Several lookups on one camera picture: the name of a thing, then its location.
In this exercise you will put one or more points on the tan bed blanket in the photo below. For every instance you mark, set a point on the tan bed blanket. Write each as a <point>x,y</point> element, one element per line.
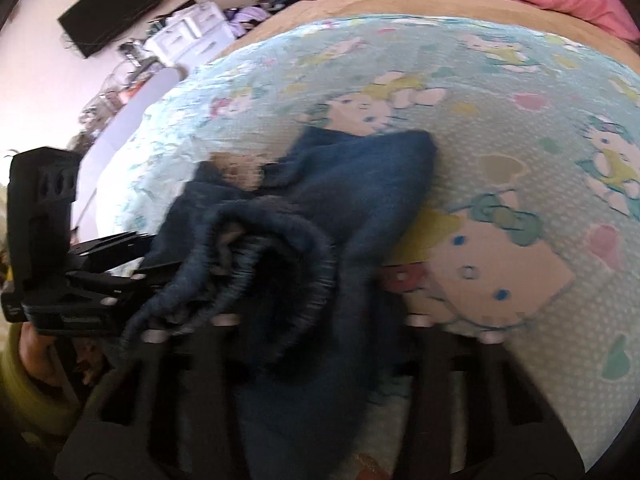
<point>400,7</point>

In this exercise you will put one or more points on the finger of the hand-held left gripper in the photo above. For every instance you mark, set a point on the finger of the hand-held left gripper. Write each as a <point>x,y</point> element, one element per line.
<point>110,252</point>
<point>80,305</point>

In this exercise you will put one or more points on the person's left forearm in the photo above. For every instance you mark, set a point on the person's left forearm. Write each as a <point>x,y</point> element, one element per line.
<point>30,405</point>

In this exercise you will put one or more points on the black wall television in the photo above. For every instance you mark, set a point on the black wall television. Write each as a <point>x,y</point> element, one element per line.
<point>110,5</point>

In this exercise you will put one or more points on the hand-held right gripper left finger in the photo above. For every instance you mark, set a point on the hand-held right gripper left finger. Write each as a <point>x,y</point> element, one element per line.
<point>210,360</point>

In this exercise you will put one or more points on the white rounded panel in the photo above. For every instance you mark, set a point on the white rounded panel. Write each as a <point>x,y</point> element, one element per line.
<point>130,130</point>

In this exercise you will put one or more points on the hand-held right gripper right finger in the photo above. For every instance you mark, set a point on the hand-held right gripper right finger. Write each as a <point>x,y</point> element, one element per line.
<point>425,360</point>

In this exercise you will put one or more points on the white plastic drawer unit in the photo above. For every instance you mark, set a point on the white plastic drawer unit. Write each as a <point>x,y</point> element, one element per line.
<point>190,35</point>

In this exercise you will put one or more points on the light blue cartoon printed blanket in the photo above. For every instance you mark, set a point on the light blue cartoon printed blanket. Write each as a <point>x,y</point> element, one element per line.
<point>500,160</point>

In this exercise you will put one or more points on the purple clothes pile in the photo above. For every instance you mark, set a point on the purple clothes pile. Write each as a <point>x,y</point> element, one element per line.
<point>245,17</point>

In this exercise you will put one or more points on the person's left hand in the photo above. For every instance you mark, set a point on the person's left hand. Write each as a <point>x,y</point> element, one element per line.
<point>40,355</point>

